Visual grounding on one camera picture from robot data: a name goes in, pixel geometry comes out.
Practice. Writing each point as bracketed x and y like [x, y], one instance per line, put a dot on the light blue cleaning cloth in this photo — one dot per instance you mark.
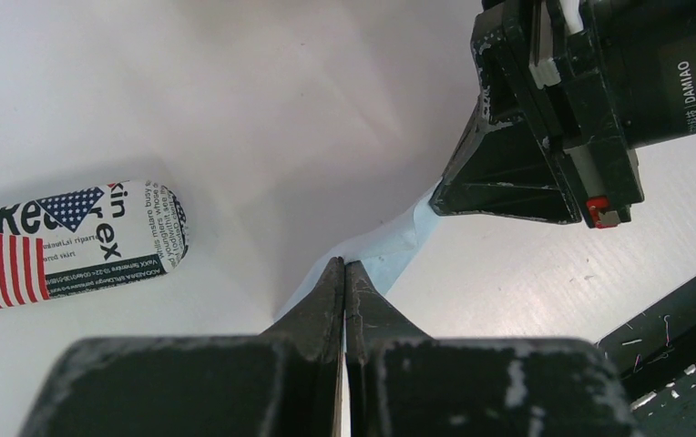
[385, 252]

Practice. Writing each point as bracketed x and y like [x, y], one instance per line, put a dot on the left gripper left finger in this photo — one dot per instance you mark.
[285, 381]

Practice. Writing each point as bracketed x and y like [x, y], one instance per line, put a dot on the flag print glasses case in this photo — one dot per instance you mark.
[89, 239]

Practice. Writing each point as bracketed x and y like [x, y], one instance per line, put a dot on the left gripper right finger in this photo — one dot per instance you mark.
[402, 382]

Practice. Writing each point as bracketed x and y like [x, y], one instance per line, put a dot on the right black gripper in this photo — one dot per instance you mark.
[571, 90]

